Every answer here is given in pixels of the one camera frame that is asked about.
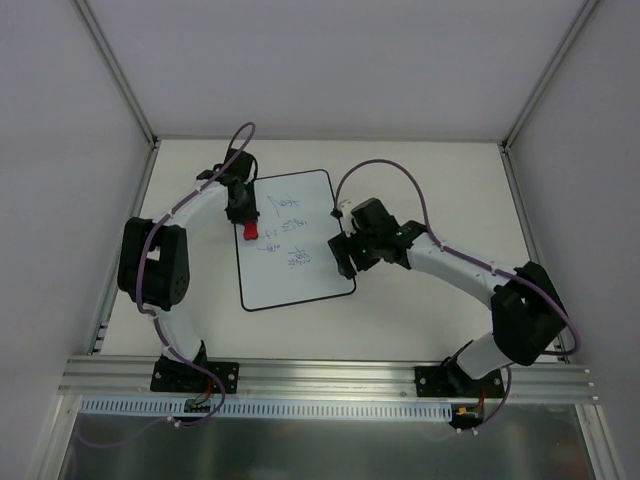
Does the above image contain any red whiteboard eraser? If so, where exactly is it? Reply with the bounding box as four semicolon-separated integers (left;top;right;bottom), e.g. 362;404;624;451
243;221;259;241

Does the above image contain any white whiteboard black frame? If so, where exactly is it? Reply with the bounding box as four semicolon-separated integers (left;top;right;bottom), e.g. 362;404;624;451
235;169;356;312

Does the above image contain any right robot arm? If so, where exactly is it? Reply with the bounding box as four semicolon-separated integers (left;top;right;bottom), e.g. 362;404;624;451
328;198;566;397

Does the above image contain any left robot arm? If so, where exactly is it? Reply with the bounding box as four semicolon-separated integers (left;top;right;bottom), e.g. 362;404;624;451
117;148;259;394

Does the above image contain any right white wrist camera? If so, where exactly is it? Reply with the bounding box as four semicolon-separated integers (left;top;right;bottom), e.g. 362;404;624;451
330;200;352;221

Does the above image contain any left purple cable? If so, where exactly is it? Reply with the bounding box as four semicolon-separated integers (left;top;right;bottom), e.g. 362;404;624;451
79;122;260;448

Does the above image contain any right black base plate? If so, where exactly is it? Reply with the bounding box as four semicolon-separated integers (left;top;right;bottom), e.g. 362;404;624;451
413;365;505;399

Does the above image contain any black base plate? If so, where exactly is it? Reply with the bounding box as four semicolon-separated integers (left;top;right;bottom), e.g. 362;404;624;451
150;356;239;394
413;365;505;399

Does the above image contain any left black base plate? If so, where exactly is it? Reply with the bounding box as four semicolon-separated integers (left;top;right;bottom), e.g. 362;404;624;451
150;356;239;394

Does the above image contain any white slotted cable duct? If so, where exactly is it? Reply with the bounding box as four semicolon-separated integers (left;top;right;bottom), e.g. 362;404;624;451
79;395;453;423

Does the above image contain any aluminium mounting rail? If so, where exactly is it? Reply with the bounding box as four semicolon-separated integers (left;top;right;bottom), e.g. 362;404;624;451
57;355;601;405

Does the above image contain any left aluminium frame post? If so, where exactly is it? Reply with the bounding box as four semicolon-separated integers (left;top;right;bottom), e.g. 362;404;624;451
70;0;158;146

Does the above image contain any aluminium frame post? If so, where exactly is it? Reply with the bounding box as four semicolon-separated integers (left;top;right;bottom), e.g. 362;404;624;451
502;0;601;151
70;0;158;146

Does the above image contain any right aluminium frame post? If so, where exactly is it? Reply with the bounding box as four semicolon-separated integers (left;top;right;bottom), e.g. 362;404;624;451
502;0;601;151

